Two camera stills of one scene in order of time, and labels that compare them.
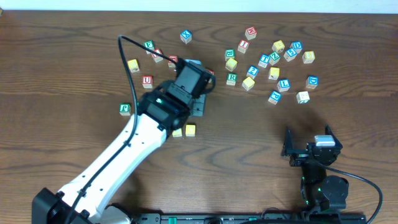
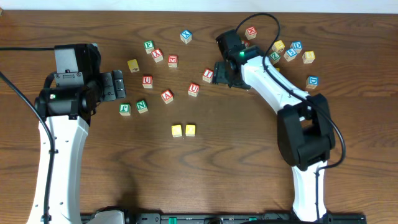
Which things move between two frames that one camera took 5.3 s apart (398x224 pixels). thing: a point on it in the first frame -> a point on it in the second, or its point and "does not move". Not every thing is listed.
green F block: x=149 y=44 does not move
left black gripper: x=199 y=106 -> x=109 y=85
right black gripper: x=304 y=154 -> x=222 y=73
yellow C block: x=177 y=133 does not move
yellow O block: x=190 y=130 does not move
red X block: x=157 y=58 does not move
